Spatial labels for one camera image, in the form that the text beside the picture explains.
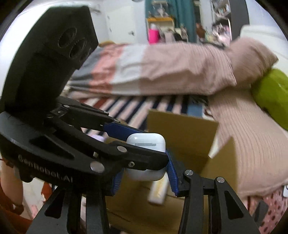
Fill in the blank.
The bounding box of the white earbuds case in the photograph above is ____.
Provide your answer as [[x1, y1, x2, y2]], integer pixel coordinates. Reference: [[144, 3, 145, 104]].
[[126, 133, 167, 181]]

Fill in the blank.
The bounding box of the white yellow rectangular case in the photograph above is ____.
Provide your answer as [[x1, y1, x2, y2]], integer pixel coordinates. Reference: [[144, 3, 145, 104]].
[[147, 173, 169, 205]]

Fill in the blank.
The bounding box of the brown cardboard box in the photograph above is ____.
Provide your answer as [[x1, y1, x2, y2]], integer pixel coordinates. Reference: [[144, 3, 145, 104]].
[[106, 110, 246, 233]]

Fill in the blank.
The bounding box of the purple carton box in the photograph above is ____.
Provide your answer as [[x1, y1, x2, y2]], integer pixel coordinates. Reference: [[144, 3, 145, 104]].
[[90, 134, 105, 142]]

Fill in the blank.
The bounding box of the person's left hand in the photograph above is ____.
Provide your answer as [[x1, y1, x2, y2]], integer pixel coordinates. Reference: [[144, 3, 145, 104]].
[[1, 160, 24, 215]]

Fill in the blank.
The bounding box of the striped fleece blanket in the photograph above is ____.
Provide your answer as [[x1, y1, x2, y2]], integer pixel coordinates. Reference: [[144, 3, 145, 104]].
[[77, 95, 213, 130]]

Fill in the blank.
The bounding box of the striped folded duvet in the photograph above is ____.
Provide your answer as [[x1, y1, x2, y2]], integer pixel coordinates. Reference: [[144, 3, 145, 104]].
[[68, 42, 237, 96]]

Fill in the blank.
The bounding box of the pink lower pillow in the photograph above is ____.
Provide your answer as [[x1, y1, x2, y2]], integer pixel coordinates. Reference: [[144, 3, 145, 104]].
[[208, 88, 287, 197]]

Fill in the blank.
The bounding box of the white door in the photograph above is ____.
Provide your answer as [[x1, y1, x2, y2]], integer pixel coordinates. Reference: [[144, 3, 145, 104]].
[[107, 6, 136, 44]]

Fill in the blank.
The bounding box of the pink gift bag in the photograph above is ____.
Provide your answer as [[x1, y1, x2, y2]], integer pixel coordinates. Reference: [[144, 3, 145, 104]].
[[148, 29, 160, 44]]

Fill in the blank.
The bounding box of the yellow wooden shelf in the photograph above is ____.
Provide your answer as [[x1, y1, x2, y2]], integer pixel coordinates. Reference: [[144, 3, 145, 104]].
[[145, 17, 175, 39]]

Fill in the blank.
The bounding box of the green plush toy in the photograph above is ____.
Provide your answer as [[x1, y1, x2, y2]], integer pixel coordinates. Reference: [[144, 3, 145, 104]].
[[251, 69, 288, 130]]

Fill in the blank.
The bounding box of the brown plush on desk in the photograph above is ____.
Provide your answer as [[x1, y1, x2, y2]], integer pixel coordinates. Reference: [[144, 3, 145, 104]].
[[196, 23, 206, 41]]

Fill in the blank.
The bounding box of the teal curtain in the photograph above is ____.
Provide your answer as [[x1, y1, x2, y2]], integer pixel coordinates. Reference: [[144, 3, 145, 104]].
[[145, 1, 197, 43]]

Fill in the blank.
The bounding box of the pink striped pillow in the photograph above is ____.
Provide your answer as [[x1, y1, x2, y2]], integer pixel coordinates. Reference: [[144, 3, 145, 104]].
[[224, 37, 278, 89]]

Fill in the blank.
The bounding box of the dark bookshelf with items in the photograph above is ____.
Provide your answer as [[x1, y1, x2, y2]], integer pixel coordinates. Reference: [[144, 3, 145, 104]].
[[206, 0, 249, 48]]

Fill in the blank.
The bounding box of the white bed headboard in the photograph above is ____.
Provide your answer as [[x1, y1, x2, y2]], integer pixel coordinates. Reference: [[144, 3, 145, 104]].
[[240, 25, 288, 76]]

